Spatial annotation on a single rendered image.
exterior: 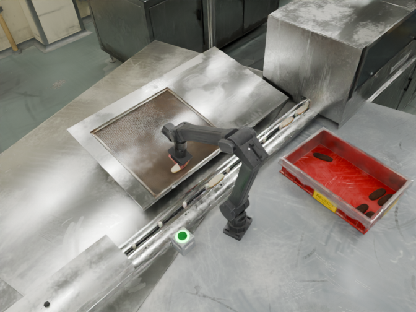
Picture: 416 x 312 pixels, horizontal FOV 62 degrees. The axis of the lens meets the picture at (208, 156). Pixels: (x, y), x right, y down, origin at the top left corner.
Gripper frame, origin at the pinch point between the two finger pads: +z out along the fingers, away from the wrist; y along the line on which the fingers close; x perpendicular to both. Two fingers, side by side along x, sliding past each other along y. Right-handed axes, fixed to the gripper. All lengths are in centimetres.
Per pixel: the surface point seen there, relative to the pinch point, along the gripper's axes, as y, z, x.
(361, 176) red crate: 64, -2, 57
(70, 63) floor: -255, 138, 71
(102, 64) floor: -224, 132, 94
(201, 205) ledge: 21.8, 1.0, -7.4
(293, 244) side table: 61, -2, 6
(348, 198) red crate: 66, -3, 42
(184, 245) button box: 31.0, -4.0, -26.9
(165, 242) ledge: 23.8, 0.7, -30.2
